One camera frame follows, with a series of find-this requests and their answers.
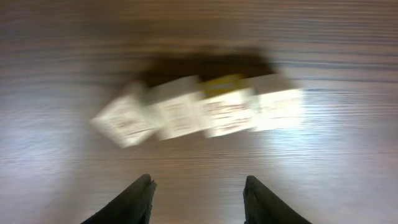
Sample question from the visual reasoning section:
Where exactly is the yellow sided wooden block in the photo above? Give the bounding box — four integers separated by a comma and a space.
200, 74, 254, 138

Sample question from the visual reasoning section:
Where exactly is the blue sided wooden block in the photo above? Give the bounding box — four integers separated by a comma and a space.
248, 74, 303, 131

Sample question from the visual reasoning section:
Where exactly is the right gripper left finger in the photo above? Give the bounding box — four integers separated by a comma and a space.
81, 174, 157, 224

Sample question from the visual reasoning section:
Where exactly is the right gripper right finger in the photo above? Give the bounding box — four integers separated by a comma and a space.
243, 175, 311, 224

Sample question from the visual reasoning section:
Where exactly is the green bottom picture block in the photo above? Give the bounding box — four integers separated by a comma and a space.
91, 81, 161, 148

